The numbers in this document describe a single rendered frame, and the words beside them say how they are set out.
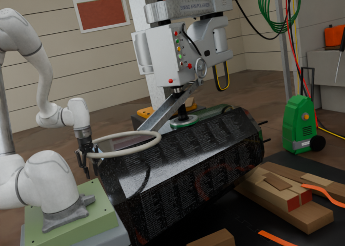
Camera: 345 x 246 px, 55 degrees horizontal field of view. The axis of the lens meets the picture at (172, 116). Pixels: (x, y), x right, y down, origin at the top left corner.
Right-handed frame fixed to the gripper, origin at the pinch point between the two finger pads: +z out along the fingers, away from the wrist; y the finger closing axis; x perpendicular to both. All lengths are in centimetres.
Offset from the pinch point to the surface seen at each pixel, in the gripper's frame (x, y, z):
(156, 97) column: 93, 118, -16
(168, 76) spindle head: 14, 74, -41
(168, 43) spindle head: 8, 74, -63
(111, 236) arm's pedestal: -59, -22, 7
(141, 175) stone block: 3.6, 33.0, 15.6
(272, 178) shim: -15, 141, 54
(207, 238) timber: -17, 62, 67
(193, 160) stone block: -6, 69, 16
